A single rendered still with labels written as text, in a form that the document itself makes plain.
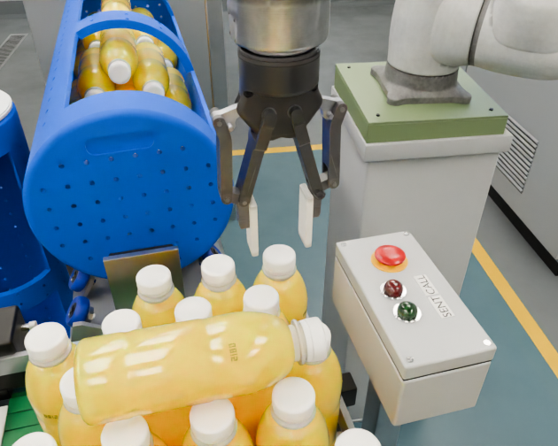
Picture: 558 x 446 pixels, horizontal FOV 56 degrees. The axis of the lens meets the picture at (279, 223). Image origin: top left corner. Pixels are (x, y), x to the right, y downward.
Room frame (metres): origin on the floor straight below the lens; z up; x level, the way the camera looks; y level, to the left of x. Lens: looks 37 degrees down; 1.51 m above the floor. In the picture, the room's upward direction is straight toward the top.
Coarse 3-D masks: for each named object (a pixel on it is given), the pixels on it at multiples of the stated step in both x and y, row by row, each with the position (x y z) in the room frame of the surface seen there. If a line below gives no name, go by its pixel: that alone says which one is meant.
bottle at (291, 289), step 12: (264, 276) 0.48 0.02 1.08; (276, 276) 0.47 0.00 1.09; (288, 276) 0.47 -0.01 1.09; (300, 276) 0.48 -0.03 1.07; (276, 288) 0.46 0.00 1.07; (288, 288) 0.46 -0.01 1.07; (300, 288) 0.47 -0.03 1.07; (288, 300) 0.45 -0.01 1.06; (300, 300) 0.46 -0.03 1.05; (288, 312) 0.45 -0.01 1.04; (300, 312) 0.46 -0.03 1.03
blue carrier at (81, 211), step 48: (96, 0) 1.43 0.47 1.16; (144, 0) 1.46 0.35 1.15; (48, 96) 0.76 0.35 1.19; (96, 96) 0.65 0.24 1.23; (144, 96) 0.66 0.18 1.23; (192, 96) 1.05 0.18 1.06; (48, 144) 0.59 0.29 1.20; (96, 144) 0.60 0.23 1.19; (144, 144) 0.62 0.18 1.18; (192, 144) 0.63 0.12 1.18; (48, 192) 0.58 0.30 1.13; (96, 192) 0.60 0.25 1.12; (144, 192) 0.61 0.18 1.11; (192, 192) 0.63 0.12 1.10; (48, 240) 0.58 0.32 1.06; (96, 240) 0.59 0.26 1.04; (144, 240) 0.61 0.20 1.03; (192, 240) 0.63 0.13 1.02
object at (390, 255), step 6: (384, 246) 0.49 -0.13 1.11; (390, 246) 0.49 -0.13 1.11; (396, 246) 0.49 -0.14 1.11; (378, 252) 0.48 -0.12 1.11; (384, 252) 0.48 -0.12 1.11; (390, 252) 0.48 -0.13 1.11; (396, 252) 0.48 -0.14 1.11; (402, 252) 0.48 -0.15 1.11; (378, 258) 0.47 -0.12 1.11; (384, 258) 0.47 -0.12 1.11; (390, 258) 0.47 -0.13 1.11; (396, 258) 0.47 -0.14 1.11; (402, 258) 0.47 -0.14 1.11; (384, 264) 0.47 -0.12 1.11; (390, 264) 0.46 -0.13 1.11; (396, 264) 0.46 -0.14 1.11
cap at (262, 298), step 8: (248, 288) 0.42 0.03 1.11; (256, 288) 0.42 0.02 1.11; (264, 288) 0.42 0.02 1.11; (272, 288) 0.42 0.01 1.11; (248, 296) 0.41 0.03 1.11; (256, 296) 0.41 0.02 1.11; (264, 296) 0.41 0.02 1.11; (272, 296) 0.41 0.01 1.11; (248, 304) 0.40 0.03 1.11; (256, 304) 0.40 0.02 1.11; (264, 304) 0.40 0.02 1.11; (272, 304) 0.40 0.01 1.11; (272, 312) 0.40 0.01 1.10
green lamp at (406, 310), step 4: (400, 304) 0.40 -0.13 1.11; (404, 304) 0.40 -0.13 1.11; (408, 304) 0.40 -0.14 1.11; (412, 304) 0.40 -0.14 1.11; (400, 308) 0.39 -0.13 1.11; (404, 308) 0.39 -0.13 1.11; (408, 308) 0.39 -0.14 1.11; (412, 308) 0.39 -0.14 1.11; (416, 308) 0.39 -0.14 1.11; (400, 312) 0.39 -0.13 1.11; (404, 312) 0.39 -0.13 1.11; (408, 312) 0.39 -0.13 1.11; (412, 312) 0.39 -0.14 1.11; (416, 312) 0.39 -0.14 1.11; (400, 316) 0.39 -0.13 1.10; (404, 316) 0.39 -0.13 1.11; (408, 316) 0.38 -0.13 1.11; (412, 316) 0.38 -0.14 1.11; (416, 316) 0.39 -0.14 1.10
